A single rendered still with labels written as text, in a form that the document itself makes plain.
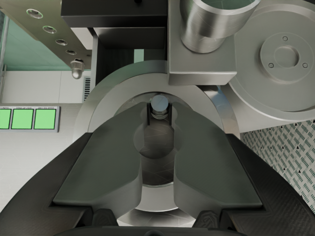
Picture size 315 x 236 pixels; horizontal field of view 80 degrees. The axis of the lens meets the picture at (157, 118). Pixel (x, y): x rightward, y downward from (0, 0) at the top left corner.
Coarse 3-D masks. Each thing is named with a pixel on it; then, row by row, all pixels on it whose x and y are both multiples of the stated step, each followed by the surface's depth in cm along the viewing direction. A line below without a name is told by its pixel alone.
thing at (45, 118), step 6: (36, 114) 50; (42, 114) 50; (48, 114) 50; (54, 114) 50; (36, 120) 50; (42, 120) 50; (48, 120) 50; (36, 126) 49; (42, 126) 49; (48, 126) 49
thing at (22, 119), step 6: (18, 114) 50; (24, 114) 50; (30, 114) 50; (18, 120) 50; (24, 120) 50; (30, 120) 50; (12, 126) 49; (18, 126) 49; (24, 126) 49; (30, 126) 49
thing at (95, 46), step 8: (96, 40) 19; (96, 48) 19; (104, 48) 21; (96, 56) 18; (104, 56) 21; (112, 56) 24; (120, 56) 29; (128, 56) 36; (96, 64) 18; (104, 64) 21; (112, 64) 24; (120, 64) 29; (128, 64) 36; (96, 72) 18; (104, 72) 21; (112, 72) 24; (96, 80) 18
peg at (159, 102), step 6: (156, 96) 12; (162, 96) 12; (150, 102) 12; (156, 102) 12; (162, 102) 12; (168, 102) 12; (150, 108) 12; (156, 108) 12; (162, 108) 12; (168, 108) 12; (156, 114) 13; (162, 114) 12
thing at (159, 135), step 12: (144, 96) 15; (168, 96) 15; (120, 108) 15; (156, 120) 15; (168, 120) 15; (144, 132) 15; (156, 132) 15; (168, 132) 15; (144, 144) 15; (156, 144) 15; (168, 144) 15; (144, 156) 14; (156, 156) 15; (168, 156) 14; (144, 168) 14; (156, 168) 14; (168, 168) 14; (144, 180) 14; (156, 180) 14; (168, 180) 14
